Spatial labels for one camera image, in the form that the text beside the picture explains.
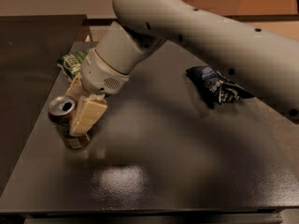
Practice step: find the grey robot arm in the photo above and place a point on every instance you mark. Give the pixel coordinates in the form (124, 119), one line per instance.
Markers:
(264, 63)

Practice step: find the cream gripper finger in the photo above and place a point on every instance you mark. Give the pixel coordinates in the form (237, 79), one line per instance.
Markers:
(76, 89)
(89, 111)

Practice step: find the green jalapeno chip bag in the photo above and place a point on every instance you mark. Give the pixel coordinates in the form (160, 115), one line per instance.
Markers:
(71, 63)

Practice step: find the orange soda can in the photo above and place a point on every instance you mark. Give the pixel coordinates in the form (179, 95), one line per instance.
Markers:
(61, 111)

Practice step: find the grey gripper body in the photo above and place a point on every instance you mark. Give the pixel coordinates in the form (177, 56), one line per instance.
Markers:
(99, 75)

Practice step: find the dark blue chip bag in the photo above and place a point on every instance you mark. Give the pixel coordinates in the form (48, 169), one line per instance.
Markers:
(215, 88)

